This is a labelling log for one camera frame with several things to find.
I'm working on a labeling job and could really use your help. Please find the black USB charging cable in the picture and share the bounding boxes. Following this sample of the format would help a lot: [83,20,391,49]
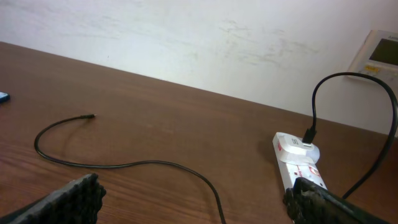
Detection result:
[34,72,398,224]

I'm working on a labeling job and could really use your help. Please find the white power strip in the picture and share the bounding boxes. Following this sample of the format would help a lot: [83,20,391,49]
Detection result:
[276,157,326,189]

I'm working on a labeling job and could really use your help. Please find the blue smartphone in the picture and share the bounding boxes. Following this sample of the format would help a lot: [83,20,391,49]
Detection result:
[0,92,11,103]

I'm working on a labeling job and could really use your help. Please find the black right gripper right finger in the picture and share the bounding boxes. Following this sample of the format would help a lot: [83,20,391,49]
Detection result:
[283,177,388,224]

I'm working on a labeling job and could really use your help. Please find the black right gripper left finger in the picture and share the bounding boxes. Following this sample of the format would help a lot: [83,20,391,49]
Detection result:
[1,174,106,224]

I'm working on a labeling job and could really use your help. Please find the white USB charger adapter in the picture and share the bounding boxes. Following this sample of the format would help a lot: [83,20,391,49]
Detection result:
[272,132,320,166]

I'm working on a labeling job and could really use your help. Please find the white wall control panel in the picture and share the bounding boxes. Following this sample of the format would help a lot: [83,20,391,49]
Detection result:
[348,30,397,86]

